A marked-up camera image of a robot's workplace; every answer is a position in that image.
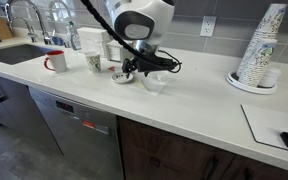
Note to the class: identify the printed paper cup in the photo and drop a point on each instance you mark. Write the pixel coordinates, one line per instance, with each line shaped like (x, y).
(93, 62)

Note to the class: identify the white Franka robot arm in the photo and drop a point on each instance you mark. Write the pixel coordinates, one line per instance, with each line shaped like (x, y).
(140, 20)

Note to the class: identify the small sachet packet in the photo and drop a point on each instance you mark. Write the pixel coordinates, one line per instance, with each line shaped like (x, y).
(111, 68)

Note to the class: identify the wooden cutting board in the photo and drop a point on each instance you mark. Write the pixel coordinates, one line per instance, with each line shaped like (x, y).
(2, 29)

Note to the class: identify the clear bottle green cap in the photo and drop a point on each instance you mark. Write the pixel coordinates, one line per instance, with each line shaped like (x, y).
(74, 38)

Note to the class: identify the small chrome faucet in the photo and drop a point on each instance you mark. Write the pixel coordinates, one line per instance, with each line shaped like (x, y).
(30, 31)

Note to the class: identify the white round tray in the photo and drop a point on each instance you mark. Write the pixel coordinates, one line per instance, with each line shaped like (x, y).
(237, 85)

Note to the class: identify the stack of white paper towels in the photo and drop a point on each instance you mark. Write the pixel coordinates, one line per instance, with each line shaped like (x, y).
(90, 40)

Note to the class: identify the blue sponge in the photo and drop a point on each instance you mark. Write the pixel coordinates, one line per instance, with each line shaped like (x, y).
(57, 41)

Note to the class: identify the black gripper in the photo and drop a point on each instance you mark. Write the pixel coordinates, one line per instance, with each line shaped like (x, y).
(147, 63)

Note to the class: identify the small white saucer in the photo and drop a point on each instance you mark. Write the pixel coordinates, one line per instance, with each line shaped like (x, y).
(121, 78)

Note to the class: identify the undermount kitchen sink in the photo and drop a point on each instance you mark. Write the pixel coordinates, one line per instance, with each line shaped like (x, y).
(15, 54)

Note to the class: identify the stainless steel dishwasher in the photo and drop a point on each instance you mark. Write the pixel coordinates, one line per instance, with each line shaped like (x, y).
(77, 133)

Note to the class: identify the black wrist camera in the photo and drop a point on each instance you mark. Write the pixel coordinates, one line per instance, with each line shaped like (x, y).
(169, 64)

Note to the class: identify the wooden base cabinet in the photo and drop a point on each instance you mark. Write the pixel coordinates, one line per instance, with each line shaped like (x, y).
(170, 156)
(14, 113)

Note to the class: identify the stack of white lids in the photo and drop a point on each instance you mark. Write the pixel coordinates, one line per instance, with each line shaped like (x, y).
(271, 78)

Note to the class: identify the tall stack printed paper cups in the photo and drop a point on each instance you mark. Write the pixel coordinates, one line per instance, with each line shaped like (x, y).
(270, 23)

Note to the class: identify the short stack printed paper cups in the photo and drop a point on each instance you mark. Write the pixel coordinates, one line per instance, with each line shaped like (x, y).
(259, 65)

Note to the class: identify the grey napkin dispenser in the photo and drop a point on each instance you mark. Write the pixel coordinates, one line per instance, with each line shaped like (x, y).
(113, 51)

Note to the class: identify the tall chrome faucet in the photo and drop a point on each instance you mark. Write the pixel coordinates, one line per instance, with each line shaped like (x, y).
(39, 18)

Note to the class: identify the white wall outlet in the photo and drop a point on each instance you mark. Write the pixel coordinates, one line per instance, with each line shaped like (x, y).
(208, 26)

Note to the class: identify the clear soap dispenser bottle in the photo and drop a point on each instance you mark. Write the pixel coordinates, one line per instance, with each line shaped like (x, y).
(66, 40)

